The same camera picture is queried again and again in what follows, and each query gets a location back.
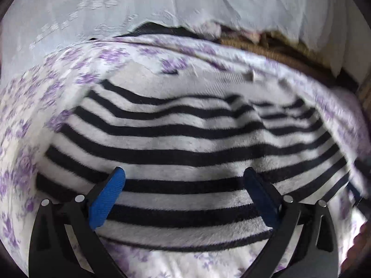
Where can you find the black white striped sweater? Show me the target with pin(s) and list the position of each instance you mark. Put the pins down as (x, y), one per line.
(184, 142)

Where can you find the pink folded clothes pile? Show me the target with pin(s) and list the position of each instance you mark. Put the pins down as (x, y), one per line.
(212, 30)

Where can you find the woven rattan mat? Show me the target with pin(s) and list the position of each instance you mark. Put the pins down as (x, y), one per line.
(277, 47)

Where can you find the purple floral bed sheet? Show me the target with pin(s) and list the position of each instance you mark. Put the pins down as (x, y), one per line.
(35, 105)

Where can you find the white lace cover cloth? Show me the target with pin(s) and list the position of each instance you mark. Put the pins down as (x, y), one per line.
(31, 29)

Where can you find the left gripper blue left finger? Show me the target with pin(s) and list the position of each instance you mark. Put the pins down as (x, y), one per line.
(50, 251)

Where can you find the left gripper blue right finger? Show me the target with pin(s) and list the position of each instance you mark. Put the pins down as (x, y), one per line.
(316, 252)

